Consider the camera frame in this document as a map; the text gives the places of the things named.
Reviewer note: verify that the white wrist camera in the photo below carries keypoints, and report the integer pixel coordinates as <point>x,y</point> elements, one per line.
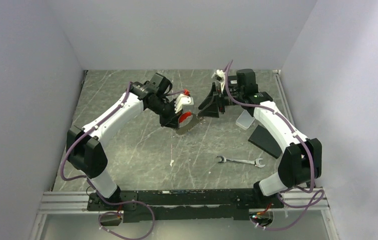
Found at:
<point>220,78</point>
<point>184,102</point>

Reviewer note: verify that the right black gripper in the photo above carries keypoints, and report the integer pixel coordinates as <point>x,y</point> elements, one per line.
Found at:
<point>211,110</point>

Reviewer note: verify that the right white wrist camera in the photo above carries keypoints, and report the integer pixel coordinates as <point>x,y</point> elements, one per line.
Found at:
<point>220,78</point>

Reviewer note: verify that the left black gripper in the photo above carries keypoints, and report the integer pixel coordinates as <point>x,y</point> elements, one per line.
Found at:
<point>171,120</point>

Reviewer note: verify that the aluminium frame rail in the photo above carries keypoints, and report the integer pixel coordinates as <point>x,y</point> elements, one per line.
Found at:
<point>75,203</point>

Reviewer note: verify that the black flat plate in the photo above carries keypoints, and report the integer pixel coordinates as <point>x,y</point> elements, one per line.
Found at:
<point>263,139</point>

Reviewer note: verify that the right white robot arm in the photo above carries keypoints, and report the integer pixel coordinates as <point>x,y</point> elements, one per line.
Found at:
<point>301,156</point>

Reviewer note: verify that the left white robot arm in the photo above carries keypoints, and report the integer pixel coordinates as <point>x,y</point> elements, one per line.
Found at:
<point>85,145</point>

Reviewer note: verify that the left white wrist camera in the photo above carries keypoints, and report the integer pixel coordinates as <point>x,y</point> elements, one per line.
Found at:
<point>184,102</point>

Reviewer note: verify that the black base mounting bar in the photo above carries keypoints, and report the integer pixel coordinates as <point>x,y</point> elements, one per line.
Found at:
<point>188,204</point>

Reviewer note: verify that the silver combination wrench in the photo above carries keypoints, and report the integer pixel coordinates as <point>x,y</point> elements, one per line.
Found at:
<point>256,162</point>

